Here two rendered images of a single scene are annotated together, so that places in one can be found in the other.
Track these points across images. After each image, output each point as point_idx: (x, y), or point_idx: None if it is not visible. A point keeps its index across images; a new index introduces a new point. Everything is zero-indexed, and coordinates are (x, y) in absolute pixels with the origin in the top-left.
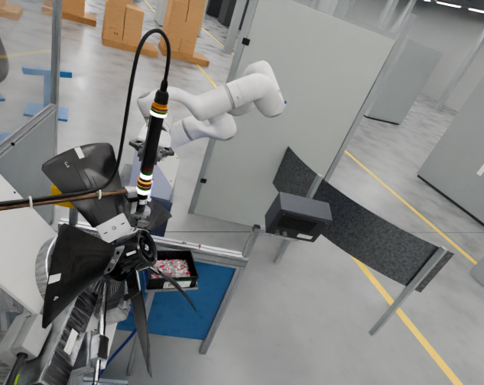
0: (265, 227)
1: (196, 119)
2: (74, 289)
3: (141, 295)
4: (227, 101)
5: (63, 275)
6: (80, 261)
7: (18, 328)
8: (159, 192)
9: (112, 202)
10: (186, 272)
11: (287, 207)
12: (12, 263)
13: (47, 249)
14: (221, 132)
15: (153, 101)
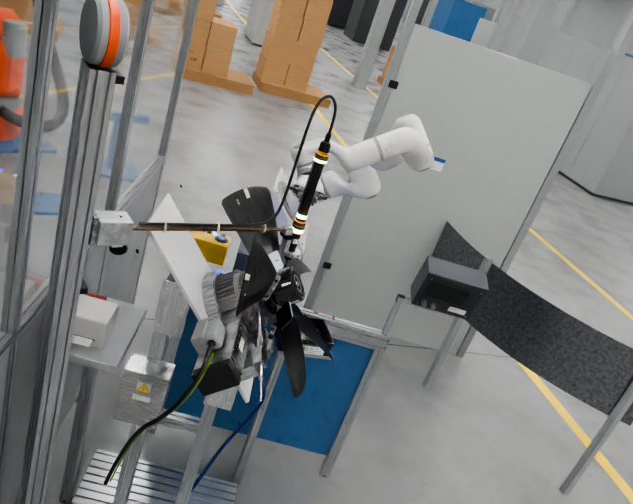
0: (411, 297)
1: (335, 174)
2: (251, 296)
3: (294, 320)
4: (376, 152)
5: (250, 277)
6: (259, 272)
7: (205, 326)
8: None
9: (269, 239)
10: None
11: (436, 271)
12: (190, 282)
13: (212, 277)
14: (363, 189)
15: (307, 151)
